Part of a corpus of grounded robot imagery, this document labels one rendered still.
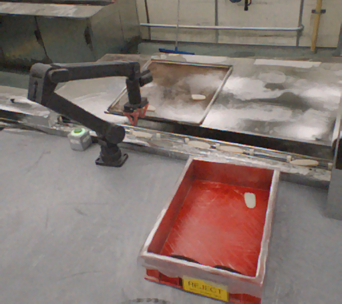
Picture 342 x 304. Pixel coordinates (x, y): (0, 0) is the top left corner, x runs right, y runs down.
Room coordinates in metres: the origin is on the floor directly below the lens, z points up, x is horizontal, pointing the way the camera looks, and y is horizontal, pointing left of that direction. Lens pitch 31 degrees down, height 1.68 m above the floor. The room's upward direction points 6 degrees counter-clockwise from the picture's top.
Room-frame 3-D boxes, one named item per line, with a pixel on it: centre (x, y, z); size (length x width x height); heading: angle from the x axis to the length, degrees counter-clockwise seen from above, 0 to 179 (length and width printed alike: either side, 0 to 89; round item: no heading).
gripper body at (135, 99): (1.41, 0.15, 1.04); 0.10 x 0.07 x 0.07; 152
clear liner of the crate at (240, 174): (0.82, -0.11, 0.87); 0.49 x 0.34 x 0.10; 158
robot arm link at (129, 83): (1.41, 0.15, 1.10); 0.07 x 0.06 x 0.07; 139
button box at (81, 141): (1.41, 0.42, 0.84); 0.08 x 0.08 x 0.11; 62
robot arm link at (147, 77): (1.44, 0.13, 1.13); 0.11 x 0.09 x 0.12; 139
